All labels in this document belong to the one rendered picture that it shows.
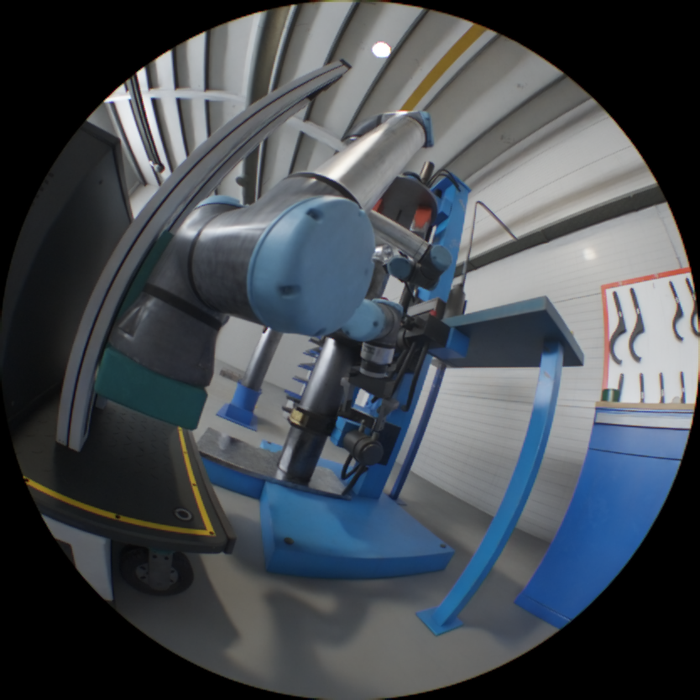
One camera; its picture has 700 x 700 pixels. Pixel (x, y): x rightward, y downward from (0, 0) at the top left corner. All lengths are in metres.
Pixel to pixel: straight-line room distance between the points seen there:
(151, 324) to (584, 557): 1.39
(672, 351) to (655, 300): 0.49
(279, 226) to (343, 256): 0.07
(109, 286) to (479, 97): 6.65
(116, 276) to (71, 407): 0.26
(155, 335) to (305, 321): 0.20
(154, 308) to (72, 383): 0.26
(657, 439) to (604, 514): 0.34
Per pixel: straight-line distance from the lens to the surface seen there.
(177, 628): 0.72
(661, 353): 2.54
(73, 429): 0.58
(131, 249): 0.53
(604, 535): 1.19
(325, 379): 1.27
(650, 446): 1.18
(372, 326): 0.51
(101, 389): 0.36
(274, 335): 2.56
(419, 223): 1.79
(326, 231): 0.22
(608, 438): 1.19
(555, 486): 2.47
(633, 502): 1.18
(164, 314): 0.35
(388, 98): 7.21
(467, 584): 0.90
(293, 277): 0.20
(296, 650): 0.76
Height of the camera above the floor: 0.64
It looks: 11 degrees up
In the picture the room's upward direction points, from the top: 22 degrees clockwise
